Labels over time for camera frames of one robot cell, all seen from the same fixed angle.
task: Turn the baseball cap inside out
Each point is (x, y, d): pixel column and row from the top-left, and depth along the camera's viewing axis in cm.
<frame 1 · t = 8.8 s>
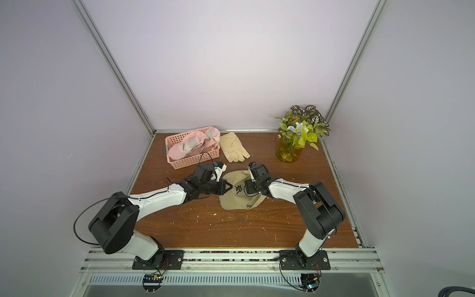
left hand: (233, 187, 84), fingers closed
right hand: (251, 180, 94), fingers open
beige baseball cap: (235, 198, 87), point 5 cm above the table
pink plastic basket: (192, 159, 102), point 6 cm above the table
pink baseball cap: (190, 142, 109), point 7 cm above the table
pink baseball cap 2: (212, 132, 109), point 11 cm above the table
cream work glove: (233, 148, 112), point 2 cm above the table
artificial green plant: (300, 126, 91), point 25 cm above the table

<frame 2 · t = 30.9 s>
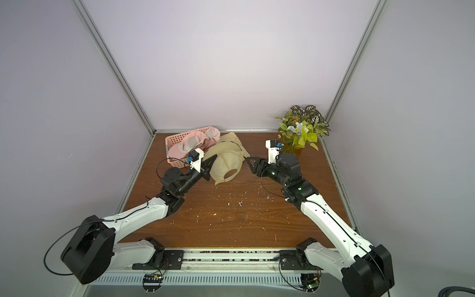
left hand: (216, 155, 74), fingers closed
right hand: (251, 156, 72), fingers open
beige baseball cap: (228, 163, 92), point 12 cm above the table
the other named things where they were.

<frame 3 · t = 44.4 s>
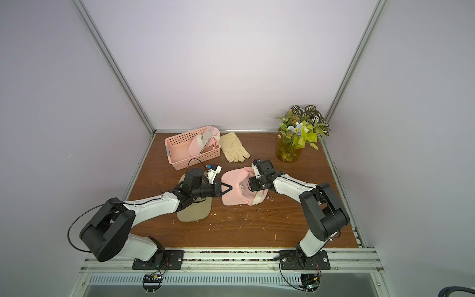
left hand: (232, 189, 81), fingers closed
right hand: (253, 179, 93), fingers open
beige baseball cap: (200, 212, 86), point 2 cm above the table
pink baseball cap: (240, 193, 86), point 8 cm above the table
the other named things where they were.

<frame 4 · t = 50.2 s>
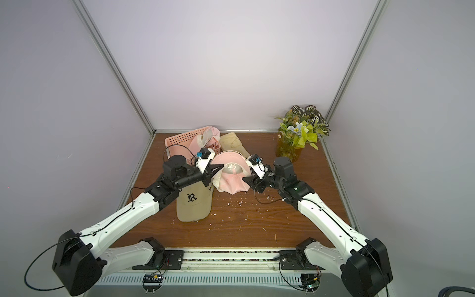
left hand: (223, 165, 72), fingers closed
right hand: (247, 170, 74), fingers open
pink baseball cap: (229, 178, 86), point 12 cm above the table
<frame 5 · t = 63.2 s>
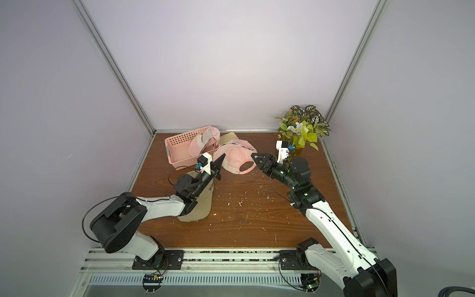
left hand: (224, 154, 74), fingers closed
right hand: (253, 154, 67), fingers open
pink baseball cap: (237, 158, 93), point 13 cm above the table
